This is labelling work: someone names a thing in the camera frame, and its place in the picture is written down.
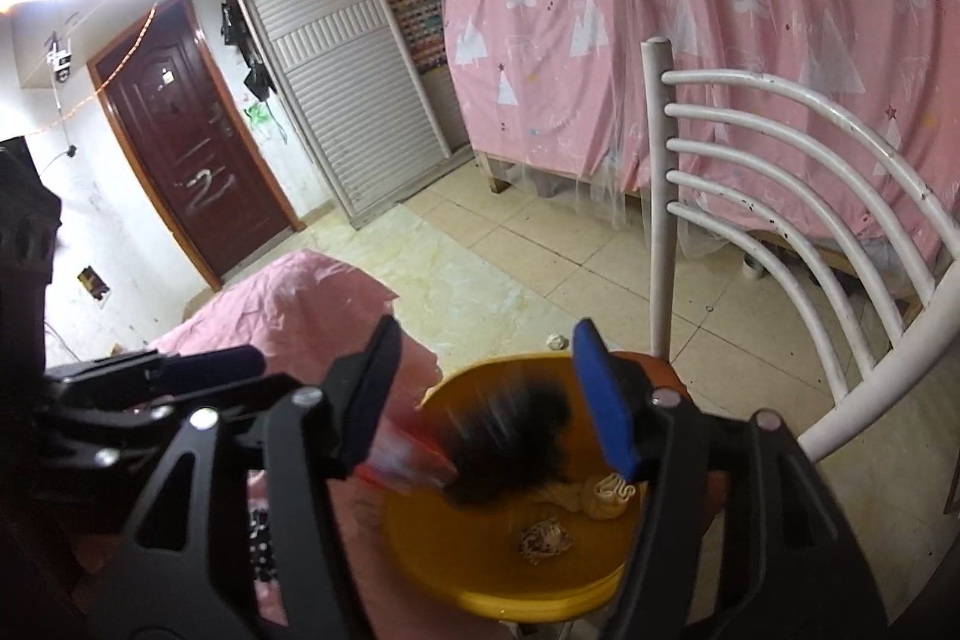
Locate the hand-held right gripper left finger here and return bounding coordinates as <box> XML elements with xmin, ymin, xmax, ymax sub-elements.
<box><xmin>71</xmin><ymin>315</ymin><xmax>404</xmax><ymax>640</ymax></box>

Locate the brown wooden door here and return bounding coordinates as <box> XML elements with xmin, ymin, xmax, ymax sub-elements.
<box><xmin>86</xmin><ymin>0</ymin><xmax>305</xmax><ymax>292</ymax></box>

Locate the beige wrapper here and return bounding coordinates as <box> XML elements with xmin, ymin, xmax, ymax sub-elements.
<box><xmin>536</xmin><ymin>471</ymin><xmax>650</xmax><ymax>521</ymax></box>

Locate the yellow plastic basin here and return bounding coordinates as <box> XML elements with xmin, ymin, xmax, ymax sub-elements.
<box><xmin>382</xmin><ymin>351</ymin><xmax>683</xmax><ymax>620</ymax></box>

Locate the orange string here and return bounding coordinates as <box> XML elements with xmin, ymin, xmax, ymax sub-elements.
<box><xmin>41</xmin><ymin>0</ymin><xmax>166</xmax><ymax>142</ymax></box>

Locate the black hanging bag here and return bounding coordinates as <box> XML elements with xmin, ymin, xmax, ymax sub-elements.
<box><xmin>220</xmin><ymin>0</ymin><xmax>263</xmax><ymax>67</ymax></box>

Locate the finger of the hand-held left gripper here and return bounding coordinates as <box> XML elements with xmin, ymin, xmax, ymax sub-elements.
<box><xmin>46</xmin><ymin>374</ymin><xmax>302</xmax><ymax>513</ymax></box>
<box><xmin>43</xmin><ymin>345</ymin><xmax>267</xmax><ymax>412</ymax></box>

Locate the pink bed sheet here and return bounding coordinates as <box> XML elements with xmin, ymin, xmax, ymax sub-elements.
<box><xmin>146</xmin><ymin>250</ymin><xmax>443</xmax><ymax>640</ymax></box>

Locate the white shutter wardrobe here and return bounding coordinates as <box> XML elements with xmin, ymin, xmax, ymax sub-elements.
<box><xmin>217</xmin><ymin>0</ymin><xmax>473</xmax><ymax>229</ymax></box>

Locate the colourful wall chart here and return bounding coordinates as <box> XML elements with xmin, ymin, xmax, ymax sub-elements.
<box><xmin>379</xmin><ymin>0</ymin><xmax>447</xmax><ymax>75</ymax></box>

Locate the red and white packet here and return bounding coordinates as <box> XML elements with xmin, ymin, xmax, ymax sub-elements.
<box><xmin>356</xmin><ymin>419</ymin><xmax>462</xmax><ymax>487</ymax></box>

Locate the black fuzzy clump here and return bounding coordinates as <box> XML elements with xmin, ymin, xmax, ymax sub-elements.
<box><xmin>442</xmin><ymin>374</ymin><xmax>586</xmax><ymax>507</ymax></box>

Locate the white metal chair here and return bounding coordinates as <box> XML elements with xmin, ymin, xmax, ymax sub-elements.
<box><xmin>622</xmin><ymin>36</ymin><xmax>960</xmax><ymax>521</ymax></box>

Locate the paper ball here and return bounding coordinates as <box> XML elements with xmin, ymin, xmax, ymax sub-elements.
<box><xmin>517</xmin><ymin>518</ymin><xmax>575</xmax><ymax>566</ymax></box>

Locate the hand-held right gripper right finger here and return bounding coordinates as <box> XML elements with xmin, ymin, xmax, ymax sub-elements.
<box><xmin>572</xmin><ymin>319</ymin><xmax>912</xmax><ymax>640</ymax></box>

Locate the white sheer net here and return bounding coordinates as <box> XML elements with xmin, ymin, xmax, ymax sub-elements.
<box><xmin>517</xmin><ymin>145</ymin><xmax>721</xmax><ymax>259</ymax></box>

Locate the white security camera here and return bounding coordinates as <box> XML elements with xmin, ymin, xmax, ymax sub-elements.
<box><xmin>45</xmin><ymin>36</ymin><xmax>76</xmax><ymax>82</ymax></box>

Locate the pink printed bed curtain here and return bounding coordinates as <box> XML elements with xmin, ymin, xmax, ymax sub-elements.
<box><xmin>427</xmin><ymin>0</ymin><xmax>960</xmax><ymax>266</ymax></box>

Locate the dark wall sticker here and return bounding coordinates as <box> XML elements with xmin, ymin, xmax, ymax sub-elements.
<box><xmin>77</xmin><ymin>265</ymin><xmax>111</xmax><ymax>304</ymax></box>

